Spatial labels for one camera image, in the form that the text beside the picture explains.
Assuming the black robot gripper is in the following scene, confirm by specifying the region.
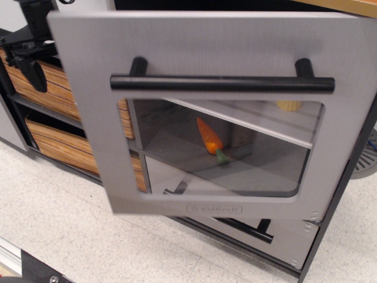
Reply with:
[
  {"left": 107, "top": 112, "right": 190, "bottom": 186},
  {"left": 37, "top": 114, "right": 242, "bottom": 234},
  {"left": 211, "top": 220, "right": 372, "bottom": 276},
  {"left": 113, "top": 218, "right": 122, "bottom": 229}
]
[{"left": 1, "top": 5, "right": 57, "bottom": 93}]

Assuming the grey toy oven door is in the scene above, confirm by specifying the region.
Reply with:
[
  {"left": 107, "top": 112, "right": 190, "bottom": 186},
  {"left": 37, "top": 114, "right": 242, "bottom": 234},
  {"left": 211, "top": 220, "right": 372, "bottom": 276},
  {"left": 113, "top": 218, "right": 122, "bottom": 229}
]
[{"left": 48, "top": 11, "right": 376, "bottom": 221}]

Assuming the black oven door handle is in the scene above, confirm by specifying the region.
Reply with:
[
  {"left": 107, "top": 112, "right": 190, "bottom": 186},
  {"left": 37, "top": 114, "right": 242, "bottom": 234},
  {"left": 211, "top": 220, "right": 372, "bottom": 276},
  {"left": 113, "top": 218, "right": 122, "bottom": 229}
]
[{"left": 110, "top": 57, "right": 335, "bottom": 93}]

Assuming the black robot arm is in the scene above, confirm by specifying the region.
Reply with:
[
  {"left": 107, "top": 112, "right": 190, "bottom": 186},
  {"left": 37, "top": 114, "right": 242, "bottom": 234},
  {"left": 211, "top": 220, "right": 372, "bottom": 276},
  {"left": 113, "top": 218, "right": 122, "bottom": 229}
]
[{"left": 1, "top": 0, "right": 58, "bottom": 93}]

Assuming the grey oven rack shelf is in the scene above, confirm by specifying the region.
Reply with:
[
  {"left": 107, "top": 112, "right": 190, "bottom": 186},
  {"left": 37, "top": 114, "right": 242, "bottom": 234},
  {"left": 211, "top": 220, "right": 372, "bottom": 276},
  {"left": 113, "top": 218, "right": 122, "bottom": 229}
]
[{"left": 169, "top": 99, "right": 322, "bottom": 149}]

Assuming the grey lower oven drawer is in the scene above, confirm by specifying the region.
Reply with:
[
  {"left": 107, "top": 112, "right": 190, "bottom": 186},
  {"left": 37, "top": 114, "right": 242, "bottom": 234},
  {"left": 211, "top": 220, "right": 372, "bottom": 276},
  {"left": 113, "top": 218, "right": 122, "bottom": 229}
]
[{"left": 146, "top": 157, "right": 319, "bottom": 269}]

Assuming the upper wood-grain fabric bin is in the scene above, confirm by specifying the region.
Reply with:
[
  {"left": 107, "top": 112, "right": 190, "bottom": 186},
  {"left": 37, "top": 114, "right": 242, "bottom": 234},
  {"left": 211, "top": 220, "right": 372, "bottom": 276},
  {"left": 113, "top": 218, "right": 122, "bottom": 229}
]
[{"left": 0, "top": 48, "right": 135, "bottom": 141}]

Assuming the wood-grain fabric bin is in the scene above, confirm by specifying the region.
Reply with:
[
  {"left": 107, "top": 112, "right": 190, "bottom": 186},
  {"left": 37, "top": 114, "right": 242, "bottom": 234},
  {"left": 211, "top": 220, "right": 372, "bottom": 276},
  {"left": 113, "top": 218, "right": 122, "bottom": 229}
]
[
  {"left": 25, "top": 115, "right": 148, "bottom": 193},
  {"left": 0, "top": 48, "right": 135, "bottom": 141}
]

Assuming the lower wood-grain fabric bin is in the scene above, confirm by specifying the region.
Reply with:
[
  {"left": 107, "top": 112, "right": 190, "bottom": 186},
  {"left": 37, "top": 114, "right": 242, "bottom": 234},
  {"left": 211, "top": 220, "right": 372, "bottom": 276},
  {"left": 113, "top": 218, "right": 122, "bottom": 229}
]
[{"left": 25, "top": 115, "right": 148, "bottom": 193}]

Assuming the orange toy carrot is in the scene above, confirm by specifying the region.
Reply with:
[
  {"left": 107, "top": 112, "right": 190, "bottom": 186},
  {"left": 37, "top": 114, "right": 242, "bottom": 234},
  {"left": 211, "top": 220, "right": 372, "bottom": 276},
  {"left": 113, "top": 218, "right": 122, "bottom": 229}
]
[{"left": 196, "top": 117, "right": 229, "bottom": 165}]

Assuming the yellow toy corn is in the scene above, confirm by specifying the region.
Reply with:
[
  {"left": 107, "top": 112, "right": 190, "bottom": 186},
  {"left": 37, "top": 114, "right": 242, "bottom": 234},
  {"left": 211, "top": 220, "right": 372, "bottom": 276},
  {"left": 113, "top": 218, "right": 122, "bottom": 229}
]
[{"left": 276, "top": 100, "right": 303, "bottom": 111}]

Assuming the wooden countertop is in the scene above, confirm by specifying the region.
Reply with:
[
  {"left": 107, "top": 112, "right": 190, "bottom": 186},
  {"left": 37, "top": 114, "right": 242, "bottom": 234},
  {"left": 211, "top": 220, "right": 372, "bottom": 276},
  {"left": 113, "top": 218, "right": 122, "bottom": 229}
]
[{"left": 299, "top": 0, "right": 376, "bottom": 18}]

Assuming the grey round fan base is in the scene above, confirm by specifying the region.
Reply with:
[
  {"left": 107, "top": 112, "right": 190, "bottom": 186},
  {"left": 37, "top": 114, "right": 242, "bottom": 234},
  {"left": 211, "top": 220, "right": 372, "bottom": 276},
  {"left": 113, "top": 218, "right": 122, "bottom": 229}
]
[{"left": 351, "top": 129, "right": 376, "bottom": 179}]

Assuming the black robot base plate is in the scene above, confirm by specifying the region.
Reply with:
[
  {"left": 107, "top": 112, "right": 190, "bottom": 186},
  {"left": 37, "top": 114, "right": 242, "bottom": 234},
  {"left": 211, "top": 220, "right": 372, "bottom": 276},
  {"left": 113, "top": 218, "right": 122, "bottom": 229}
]
[{"left": 1, "top": 249, "right": 74, "bottom": 282}]

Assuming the black drawer handle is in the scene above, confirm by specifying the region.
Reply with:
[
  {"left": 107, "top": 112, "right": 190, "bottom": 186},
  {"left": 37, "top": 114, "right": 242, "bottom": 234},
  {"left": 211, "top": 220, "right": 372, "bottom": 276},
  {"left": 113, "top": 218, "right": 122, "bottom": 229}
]
[{"left": 163, "top": 181, "right": 274, "bottom": 244}]

